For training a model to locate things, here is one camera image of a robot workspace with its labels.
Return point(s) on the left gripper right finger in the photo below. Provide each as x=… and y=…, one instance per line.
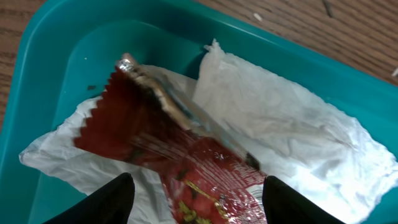
x=283, y=205

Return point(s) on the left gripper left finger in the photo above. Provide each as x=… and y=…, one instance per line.
x=112, y=203

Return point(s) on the white napkin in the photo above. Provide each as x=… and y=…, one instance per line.
x=310, y=145

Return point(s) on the red sauce packet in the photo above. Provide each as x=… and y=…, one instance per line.
x=143, y=119

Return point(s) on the teal serving tray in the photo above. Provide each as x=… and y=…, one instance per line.
x=69, y=48

